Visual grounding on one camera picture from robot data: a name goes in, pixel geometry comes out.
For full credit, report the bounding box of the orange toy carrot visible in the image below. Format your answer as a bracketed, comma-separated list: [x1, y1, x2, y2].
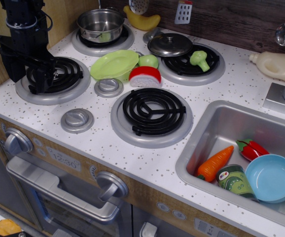
[196, 146, 234, 182]

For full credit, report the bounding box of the back grey stovetop knob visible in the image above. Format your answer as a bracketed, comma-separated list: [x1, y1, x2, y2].
[143, 27, 163, 44]

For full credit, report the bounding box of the red toy chili pepper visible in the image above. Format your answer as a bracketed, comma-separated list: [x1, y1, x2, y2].
[236, 139, 269, 161]

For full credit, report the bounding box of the green toy broccoli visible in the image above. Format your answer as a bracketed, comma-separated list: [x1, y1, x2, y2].
[190, 50, 210, 72]

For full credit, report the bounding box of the silver oven door handle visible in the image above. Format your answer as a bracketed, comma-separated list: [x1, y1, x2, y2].
[6, 157, 120, 224]

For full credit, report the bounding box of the lower grey stovetop knob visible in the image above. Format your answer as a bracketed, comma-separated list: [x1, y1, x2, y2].
[60, 108, 94, 134]

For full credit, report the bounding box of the cream plastic bottle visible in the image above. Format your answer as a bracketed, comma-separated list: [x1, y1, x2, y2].
[249, 52, 285, 81]

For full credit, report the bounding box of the front left black burner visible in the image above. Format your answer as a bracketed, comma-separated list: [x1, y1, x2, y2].
[15, 57, 91, 106]

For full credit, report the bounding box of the right silver oven knob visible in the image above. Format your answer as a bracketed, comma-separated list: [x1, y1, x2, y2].
[96, 171, 129, 202]

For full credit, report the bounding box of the back left black burner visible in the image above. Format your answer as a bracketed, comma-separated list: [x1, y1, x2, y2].
[71, 25, 135, 57]

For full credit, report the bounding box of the hanging slotted spoon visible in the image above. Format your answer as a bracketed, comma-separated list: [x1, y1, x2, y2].
[128, 0, 149, 15]

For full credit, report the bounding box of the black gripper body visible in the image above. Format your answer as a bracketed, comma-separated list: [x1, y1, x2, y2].
[0, 18, 56, 82]

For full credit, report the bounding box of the light blue plastic bowl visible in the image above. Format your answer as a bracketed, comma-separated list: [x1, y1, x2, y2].
[245, 154, 285, 203]

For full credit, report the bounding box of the front right black burner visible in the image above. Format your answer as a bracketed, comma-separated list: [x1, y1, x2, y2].
[110, 88, 193, 149]

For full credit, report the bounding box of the yellow toy banana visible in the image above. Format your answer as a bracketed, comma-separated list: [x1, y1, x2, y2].
[123, 5, 161, 31]

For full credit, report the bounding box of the black burner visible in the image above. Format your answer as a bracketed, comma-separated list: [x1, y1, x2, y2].
[15, 57, 91, 106]
[110, 88, 193, 149]
[71, 25, 135, 57]
[158, 43, 225, 86]

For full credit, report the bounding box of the upper grey stovetop knob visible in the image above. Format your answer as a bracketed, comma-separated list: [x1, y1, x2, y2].
[94, 79, 124, 98]

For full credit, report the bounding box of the back right black burner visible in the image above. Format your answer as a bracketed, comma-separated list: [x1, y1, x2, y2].
[158, 43, 225, 86]

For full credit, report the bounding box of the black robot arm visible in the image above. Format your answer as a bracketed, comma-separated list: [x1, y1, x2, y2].
[0, 0, 57, 94]

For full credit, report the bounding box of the red white toy cheese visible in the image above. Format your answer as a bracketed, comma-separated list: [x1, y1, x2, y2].
[129, 66, 162, 87]

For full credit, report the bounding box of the silver oven knob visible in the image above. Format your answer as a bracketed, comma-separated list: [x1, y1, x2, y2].
[4, 128, 34, 156]
[96, 171, 129, 202]

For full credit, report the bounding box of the green toy apple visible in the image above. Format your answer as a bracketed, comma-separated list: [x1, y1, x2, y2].
[138, 54, 159, 69]

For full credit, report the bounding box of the left silver oven knob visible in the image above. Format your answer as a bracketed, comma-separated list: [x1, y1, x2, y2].
[4, 128, 34, 156]

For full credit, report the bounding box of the grey stovetop knob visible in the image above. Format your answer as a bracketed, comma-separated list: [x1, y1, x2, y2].
[143, 27, 163, 44]
[94, 79, 124, 98]
[60, 108, 94, 134]

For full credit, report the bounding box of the steel cooking pot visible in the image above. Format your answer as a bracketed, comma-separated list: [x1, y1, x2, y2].
[76, 9, 125, 43]

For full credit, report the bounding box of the silver sink basin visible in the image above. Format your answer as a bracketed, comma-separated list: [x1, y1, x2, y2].
[176, 101, 285, 226]

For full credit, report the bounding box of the light green plastic plate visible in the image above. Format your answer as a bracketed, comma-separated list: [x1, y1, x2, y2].
[90, 49, 139, 79]

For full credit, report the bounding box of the yellow object bottom left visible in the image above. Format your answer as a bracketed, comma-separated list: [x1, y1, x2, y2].
[0, 219, 22, 236]

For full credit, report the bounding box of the steel pot lid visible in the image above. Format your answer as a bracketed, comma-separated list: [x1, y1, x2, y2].
[147, 33, 193, 57]

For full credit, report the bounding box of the green toy food can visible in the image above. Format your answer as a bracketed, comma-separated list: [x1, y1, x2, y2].
[215, 164, 259, 202]

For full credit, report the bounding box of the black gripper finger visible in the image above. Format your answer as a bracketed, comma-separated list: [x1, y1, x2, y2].
[28, 68, 45, 94]
[43, 65, 56, 91]

